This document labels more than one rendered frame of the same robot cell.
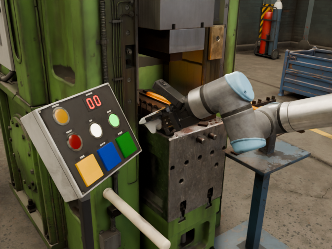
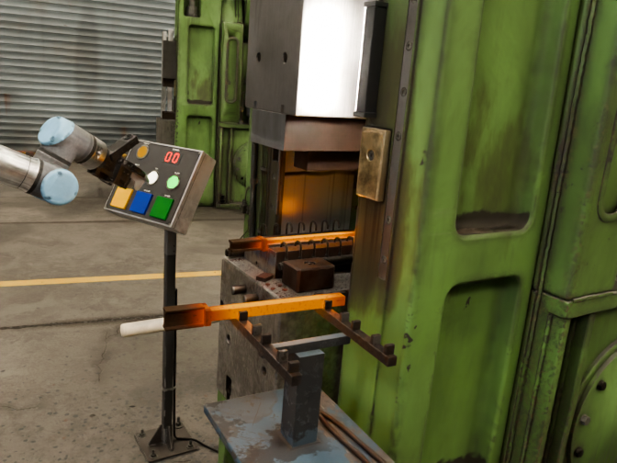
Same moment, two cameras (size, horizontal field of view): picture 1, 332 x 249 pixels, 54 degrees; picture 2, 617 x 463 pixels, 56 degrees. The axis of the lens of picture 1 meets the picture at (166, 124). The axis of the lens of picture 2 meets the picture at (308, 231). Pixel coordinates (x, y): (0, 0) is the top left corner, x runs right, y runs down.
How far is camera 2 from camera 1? 2.40 m
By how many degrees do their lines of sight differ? 90
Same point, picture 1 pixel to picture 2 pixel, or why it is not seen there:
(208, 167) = (254, 361)
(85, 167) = (119, 192)
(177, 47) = (257, 135)
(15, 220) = not seen: hidden behind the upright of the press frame
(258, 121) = not seen: hidden behind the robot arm
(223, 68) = (390, 231)
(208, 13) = (289, 91)
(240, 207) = not seen: outside the picture
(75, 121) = (147, 161)
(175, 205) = (222, 370)
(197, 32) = (277, 119)
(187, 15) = (267, 91)
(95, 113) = (164, 166)
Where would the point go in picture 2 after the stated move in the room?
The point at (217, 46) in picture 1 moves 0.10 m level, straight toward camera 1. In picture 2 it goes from (368, 172) to (328, 167)
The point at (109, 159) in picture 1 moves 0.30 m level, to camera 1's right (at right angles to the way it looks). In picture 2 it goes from (137, 203) to (94, 222)
